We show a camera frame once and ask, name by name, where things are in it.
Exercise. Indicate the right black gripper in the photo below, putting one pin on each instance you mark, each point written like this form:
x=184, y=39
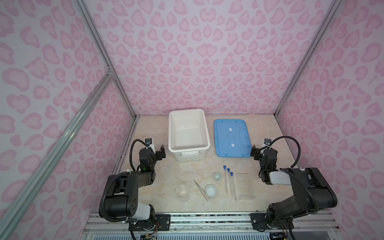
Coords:
x=257, y=152

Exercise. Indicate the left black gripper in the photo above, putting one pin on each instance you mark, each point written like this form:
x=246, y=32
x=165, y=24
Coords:
x=159, y=153

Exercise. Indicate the white plastic storage bin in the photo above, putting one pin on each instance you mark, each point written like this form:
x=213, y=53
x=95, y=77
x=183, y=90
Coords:
x=189, y=138

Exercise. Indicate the clear test tube rack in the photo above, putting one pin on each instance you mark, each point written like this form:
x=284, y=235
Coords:
x=244, y=183

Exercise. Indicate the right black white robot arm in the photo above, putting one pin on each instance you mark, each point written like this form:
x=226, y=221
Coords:
x=311, y=192

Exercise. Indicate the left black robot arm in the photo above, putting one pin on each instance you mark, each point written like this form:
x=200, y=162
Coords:
x=120, y=199

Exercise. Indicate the blue plastic bin lid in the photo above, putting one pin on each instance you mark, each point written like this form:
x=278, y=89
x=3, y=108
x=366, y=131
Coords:
x=232, y=138

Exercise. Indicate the clear plastic pipette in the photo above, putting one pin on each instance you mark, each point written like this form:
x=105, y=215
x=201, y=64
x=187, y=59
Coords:
x=197, y=174

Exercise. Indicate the small white ceramic crucible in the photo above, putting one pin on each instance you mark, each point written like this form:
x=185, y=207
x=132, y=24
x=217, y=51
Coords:
x=217, y=176

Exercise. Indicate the clear glass beaker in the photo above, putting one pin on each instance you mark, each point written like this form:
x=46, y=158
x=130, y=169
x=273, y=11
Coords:
x=183, y=193

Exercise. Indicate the white ceramic evaporating dish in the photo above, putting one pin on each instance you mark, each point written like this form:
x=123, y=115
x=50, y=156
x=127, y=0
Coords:
x=211, y=191

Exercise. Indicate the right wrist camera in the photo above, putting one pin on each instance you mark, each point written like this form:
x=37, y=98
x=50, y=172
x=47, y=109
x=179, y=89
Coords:
x=266, y=144

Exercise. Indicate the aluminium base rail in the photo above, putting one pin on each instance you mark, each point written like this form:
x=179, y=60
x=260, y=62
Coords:
x=216, y=226

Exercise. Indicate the diagonal aluminium frame bar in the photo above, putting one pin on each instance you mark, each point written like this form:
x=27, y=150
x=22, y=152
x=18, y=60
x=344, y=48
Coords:
x=20, y=205

